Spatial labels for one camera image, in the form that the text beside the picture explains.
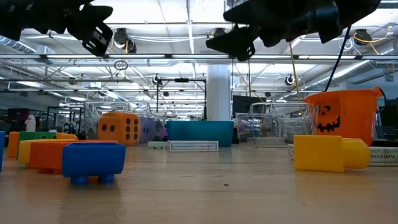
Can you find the black monitor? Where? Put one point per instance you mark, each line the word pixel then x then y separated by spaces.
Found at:
pixel 245 105

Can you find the orange-red toy brick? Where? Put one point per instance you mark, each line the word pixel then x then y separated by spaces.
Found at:
pixel 46 157

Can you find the teal plastic bin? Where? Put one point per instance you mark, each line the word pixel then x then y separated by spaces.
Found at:
pixel 200 133

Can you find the white bottle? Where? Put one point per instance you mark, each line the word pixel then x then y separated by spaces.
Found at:
pixel 30 123

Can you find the small green cube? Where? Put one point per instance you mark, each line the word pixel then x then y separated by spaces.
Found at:
pixel 35 135

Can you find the dark background monitor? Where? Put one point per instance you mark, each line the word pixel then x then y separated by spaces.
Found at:
pixel 18 114

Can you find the dark blue small brick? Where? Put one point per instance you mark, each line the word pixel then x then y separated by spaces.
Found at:
pixel 93 161

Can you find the plastic coated card box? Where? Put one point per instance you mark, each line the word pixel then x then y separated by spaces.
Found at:
pixel 385 156

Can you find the dark laptop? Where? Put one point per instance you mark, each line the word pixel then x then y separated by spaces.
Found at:
pixel 388 124

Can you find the white picture card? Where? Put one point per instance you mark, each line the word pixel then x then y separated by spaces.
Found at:
pixel 192 146

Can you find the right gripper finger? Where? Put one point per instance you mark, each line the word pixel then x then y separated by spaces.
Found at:
pixel 233 42
pixel 245 15

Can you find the long ceiling light rail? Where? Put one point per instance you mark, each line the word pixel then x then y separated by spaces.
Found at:
pixel 199 57

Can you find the black table frame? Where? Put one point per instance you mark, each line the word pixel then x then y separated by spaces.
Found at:
pixel 385 143

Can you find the orange foam die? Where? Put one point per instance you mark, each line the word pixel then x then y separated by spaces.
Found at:
pixel 119 128

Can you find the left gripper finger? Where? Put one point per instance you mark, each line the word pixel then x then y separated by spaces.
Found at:
pixel 93 18

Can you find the white building column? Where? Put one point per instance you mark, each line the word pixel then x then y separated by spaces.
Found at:
pixel 218 93

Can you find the yellow-orange flat brick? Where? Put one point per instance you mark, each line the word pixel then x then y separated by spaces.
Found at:
pixel 24 152

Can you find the orange toy block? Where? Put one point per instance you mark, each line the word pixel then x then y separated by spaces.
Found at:
pixel 13 144

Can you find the black stand frame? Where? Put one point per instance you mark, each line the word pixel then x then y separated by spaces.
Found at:
pixel 182 80

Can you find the yellow peg block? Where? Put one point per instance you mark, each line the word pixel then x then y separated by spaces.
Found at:
pixel 323 154

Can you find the purple foam die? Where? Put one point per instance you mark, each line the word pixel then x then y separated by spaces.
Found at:
pixel 147 130

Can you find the orange pumpkin bucket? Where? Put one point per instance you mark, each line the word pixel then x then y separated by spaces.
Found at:
pixel 351 118

